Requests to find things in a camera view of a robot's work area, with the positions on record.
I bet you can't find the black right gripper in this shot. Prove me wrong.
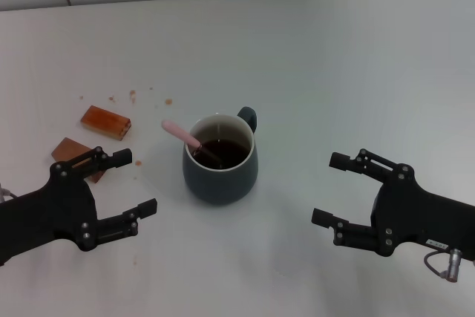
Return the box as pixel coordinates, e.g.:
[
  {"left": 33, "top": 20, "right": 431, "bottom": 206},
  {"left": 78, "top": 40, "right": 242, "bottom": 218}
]
[{"left": 310, "top": 148, "right": 475, "bottom": 263}]

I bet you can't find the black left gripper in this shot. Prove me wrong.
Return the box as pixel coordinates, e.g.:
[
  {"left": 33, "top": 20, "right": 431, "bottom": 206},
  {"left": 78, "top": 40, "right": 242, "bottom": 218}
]
[{"left": 0, "top": 146, "right": 158, "bottom": 267}]

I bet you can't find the pink handled metal spoon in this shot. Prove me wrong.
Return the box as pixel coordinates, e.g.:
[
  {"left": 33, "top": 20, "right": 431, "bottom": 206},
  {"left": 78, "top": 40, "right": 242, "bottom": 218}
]
[{"left": 161, "top": 120, "right": 223, "bottom": 166}]

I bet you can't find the grey ceramic cup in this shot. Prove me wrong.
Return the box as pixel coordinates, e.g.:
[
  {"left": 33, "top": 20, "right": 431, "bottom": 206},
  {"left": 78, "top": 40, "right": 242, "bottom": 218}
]
[{"left": 181, "top": 105, "right": 260, "bottom": 206}]

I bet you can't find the notched brown wooden block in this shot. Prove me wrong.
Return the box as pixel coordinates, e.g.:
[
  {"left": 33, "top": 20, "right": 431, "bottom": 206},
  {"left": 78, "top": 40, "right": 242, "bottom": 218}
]
[{"left": 50, "top": 137, "right": 108, "bottom": 184}]

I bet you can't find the flat stained wooden block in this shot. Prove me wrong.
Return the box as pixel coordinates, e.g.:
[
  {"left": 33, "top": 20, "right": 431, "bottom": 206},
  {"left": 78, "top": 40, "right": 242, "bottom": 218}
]
[{"left": 80, "top": 105, "right": 132, "bottom": 143}]

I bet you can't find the dark coffee liquid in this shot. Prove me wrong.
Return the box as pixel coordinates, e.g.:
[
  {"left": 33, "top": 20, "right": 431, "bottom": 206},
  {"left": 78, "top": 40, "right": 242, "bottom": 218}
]
[{"left": 193, "top": 138, "right": 250, "bottom": 170}]

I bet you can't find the left wrist cable with connector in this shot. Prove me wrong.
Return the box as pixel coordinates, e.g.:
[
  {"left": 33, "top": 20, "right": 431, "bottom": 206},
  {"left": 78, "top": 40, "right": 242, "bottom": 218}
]
[{"left": 0, "top": 183, "right": 19, "bottom": 205}]

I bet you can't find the wrist cable with connector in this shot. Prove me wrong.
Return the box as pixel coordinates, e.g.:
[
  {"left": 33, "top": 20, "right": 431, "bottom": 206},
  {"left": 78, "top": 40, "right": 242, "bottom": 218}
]
[
  {"left": 0, "top": 183, "right": 19, "bottom": 205},
  {"left": 424, "top": 248, "right": 463, "bottom": 283}
]

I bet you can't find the right wrist cable with connector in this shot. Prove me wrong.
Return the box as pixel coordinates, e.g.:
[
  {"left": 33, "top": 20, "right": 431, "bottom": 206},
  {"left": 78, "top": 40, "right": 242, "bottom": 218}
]
[{"left": 424, "top": 248, "right": 463, "bottom": 283}]

